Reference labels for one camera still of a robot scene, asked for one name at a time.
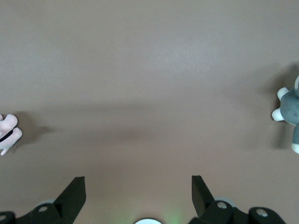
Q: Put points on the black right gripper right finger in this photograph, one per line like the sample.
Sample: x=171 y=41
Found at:
x=203 y=200

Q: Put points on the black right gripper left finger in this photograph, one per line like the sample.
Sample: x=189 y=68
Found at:
x=70 y=198

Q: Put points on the light pink plush dog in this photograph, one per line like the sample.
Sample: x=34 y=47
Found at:
x=9 y=126

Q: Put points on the grey white plush husky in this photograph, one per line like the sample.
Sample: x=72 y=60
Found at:
x=289 y=107

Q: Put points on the brown table cover mat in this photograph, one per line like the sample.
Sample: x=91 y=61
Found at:
x=149 y=81

